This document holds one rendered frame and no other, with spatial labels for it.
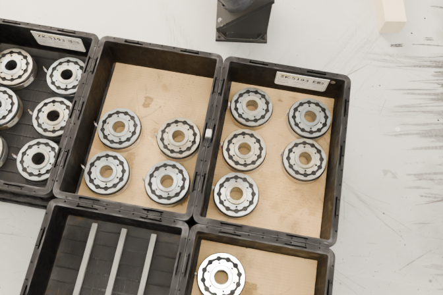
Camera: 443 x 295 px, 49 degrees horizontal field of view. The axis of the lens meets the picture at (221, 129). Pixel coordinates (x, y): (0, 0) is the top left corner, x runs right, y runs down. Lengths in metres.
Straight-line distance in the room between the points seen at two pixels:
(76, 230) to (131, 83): 0.38
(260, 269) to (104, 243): 0.35
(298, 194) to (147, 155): 0.37
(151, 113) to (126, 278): 0.39
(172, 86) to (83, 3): 0.46
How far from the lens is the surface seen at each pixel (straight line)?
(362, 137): 1.36
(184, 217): 1.01
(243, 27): 1.38
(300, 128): 1.16
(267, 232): 1.01
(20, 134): 1.26
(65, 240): 1.15
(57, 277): 1.15
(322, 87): 1.19
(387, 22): 1.49
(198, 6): 1.50
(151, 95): 1.22
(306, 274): 1.11
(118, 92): 1.23
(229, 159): 1.12
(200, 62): 1.17
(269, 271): 1.10
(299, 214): 1.13
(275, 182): 1.14
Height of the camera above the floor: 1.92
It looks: 69 degrees down
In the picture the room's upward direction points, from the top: 2 degrees clockwise
